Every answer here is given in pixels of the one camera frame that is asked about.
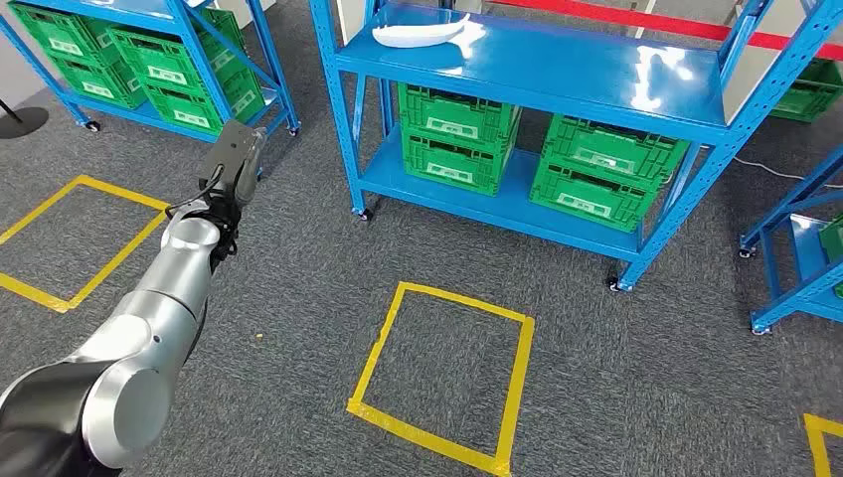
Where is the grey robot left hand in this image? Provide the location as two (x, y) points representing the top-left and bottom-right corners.
(199, 119), (268, 207)

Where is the white curved plastic part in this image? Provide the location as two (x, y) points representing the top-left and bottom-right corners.
(372, 14), (473, 50)

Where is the blue metal shelf rack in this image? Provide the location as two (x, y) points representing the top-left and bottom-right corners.
(737, 144), (843, 337)
(0, 0), (302, 144)
(307, 0), (843, 294)

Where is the black round stand base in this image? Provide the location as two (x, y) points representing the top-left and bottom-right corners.
(0, 98), (51, 140)

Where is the yellow floor tape square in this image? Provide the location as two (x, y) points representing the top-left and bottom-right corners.
(803, 412), (843, 477)
(346, 281), (536, 477)
(0, 174), (171, 315)

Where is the red barrier belt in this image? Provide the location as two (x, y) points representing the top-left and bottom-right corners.
(490, 0), (843, 62)

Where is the white floor cable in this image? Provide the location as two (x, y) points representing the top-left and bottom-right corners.
(731, 154), (843, 191)

